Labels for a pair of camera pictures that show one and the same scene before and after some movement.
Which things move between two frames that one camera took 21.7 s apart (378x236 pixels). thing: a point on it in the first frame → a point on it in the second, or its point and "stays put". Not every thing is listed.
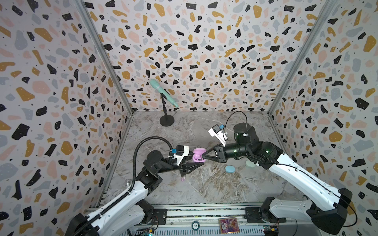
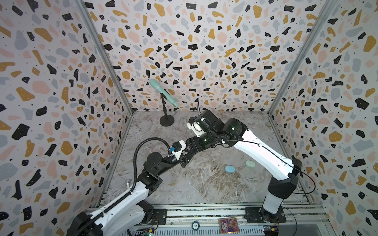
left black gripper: x=188 y=169 → x=187 y=159
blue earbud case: x=230 y=169 stays put
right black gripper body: x=235 y=151 → x=207 y=140
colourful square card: x=229 y=225 stays put
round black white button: x=195 y=225 stays put
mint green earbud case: x=249 y=163 stays put
